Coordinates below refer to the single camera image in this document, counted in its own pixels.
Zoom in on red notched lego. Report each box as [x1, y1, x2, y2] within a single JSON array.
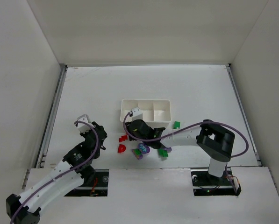
[[119, 135, 128, 143]]

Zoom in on purple round flower lego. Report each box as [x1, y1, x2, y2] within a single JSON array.
[[137, 143, 150, 154]]

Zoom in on green lego plate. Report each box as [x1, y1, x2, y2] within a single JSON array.
[[131, 149, 142, 157]]

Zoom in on red arch lego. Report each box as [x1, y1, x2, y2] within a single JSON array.
[[117, 144, 126, 154]]

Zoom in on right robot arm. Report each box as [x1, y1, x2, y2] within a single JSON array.
[[124, 119, 235, 178]]

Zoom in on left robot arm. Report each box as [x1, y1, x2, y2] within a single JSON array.
[[6, 121, 107, 224]]

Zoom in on white compartment tray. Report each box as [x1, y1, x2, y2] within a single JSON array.
[[120, 99, 172, 128]]

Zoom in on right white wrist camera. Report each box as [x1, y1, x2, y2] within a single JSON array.
[[130, 107, 143, 121]]

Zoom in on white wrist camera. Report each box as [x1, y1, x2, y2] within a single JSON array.
[[74, 114, 93, 133], [130, 107, 143, 121]]

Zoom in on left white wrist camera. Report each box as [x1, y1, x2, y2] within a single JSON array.
[[74, 114, 93, 133]]

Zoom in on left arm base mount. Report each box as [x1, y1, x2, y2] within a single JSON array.
[[65, 169, 109, 197]]

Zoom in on left aluminium rail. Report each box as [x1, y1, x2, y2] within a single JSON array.
[[32, 63, 67, 168]]

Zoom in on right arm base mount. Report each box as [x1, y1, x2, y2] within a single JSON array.
[[191, 168, 242, 196]]

